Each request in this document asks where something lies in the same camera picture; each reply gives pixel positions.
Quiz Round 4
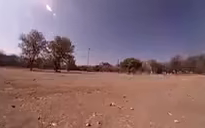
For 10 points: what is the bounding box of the thin pole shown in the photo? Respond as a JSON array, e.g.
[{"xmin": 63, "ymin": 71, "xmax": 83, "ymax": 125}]
[{"xmin": 87, "ymin": 47, "xmax": 91, "ymax": 67}]

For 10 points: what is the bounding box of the green bushy tree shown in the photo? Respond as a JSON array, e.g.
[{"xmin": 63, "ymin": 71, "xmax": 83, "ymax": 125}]
[{"xmin": 119, "ymin": 57, "xmax": 143, "ymax": 75}]

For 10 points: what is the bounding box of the reddish sandy dirt ground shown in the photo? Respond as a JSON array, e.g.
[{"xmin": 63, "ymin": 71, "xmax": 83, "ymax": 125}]
[{"xmin": 0, "ymin": 66, "xmax": 205, "ymax": 128}]

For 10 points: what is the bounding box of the dark leafy tree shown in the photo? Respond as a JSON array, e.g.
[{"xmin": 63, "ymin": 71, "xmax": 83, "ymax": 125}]
[{"xmin": 47, "ymin": 35, "xmax": 77, "ymax": 73}]

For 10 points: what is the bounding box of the sparse leafy tree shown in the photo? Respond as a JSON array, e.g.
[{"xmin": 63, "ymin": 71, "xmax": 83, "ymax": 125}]
[{"xmin": 18, "ymin": 29, "xmax": 49, "ymax": 72}]

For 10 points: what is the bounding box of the row of brown trees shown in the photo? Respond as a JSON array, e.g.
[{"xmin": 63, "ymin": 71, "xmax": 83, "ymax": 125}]
[{"xmin": 142, "ymin": 51, "xmax": 205, "ymax": 75}]

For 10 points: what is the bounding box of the low dark tree line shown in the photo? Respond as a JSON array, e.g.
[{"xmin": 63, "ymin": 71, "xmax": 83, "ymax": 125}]
[{"xmin": 0, "ymin": 44, "xmax": 26, "ymax": 68}]

